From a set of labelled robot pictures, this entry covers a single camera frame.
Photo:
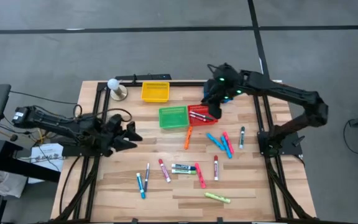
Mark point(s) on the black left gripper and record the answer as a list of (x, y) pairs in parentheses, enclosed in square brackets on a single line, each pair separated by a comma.
[(115, 127)]

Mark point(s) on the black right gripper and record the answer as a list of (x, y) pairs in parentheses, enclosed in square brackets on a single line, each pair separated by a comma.
[(225, 81)]

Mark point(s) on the thin red whiteboard marker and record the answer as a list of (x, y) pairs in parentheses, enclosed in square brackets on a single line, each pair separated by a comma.
[(197, 118)]

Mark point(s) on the orange highlighter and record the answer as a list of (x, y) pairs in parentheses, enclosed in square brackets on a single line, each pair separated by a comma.
[(188, 137)]

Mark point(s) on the dark green Expo marker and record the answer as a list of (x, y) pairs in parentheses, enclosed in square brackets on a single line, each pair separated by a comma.
[(242, 137)]

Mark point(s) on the thin dark blue marker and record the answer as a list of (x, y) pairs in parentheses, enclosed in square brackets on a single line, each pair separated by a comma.
[(147, 177)]

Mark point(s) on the cyan Expo marker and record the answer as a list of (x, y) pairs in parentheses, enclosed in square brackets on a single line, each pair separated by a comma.
[(140, 186)]

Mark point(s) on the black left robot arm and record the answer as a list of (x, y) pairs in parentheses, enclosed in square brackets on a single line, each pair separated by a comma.
[(57, 124)]

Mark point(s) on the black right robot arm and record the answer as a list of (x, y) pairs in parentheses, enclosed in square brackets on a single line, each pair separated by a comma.
[(284, 90)]

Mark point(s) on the red plastic basket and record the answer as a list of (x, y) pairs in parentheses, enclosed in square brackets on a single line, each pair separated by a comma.
[(197, 107)]

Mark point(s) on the blue plastic basket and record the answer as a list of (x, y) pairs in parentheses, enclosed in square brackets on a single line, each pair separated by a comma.
[(205, 88)]

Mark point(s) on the cyan highlighter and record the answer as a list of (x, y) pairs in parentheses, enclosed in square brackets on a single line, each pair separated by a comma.
[(226, 147), (215, 141)]

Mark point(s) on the pink highlighter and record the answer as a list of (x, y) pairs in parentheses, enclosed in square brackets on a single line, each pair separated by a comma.
[(200, 175), (228, 143)]

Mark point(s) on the green plastic basket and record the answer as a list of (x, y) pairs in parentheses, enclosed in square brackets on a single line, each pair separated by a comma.
[(174, 117)]

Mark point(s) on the magenta Expo marker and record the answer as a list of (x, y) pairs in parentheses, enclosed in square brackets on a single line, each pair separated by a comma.
[(164, 170)]

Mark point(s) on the yellow plastic basket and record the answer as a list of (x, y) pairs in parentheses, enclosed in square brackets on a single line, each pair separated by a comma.
[(155, 92)]

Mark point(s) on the white bulb table lamp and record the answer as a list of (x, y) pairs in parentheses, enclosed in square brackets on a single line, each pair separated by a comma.
[(113, 84)]

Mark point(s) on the blue Expo marker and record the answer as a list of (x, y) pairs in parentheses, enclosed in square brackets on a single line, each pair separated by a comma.
[(183, 167)]

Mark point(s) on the light green Expo marker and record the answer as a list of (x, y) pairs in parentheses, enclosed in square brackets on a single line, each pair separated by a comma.
[(183, 171)]

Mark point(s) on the black power strip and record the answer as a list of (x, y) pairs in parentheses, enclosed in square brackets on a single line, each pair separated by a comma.
[(154, 76)]

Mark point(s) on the white printed paper sheet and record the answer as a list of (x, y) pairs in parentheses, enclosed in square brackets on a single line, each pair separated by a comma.
[(47, 158)]

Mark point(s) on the lime green highlighter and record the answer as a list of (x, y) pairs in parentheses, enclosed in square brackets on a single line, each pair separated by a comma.
[(217, 198)]

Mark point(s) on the grey plastic bag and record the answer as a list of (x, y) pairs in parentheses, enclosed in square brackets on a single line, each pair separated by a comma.
[(8, 185)]

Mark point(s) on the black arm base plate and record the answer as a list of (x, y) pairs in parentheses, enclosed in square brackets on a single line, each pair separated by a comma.
[(291, 146), (73, 152)]

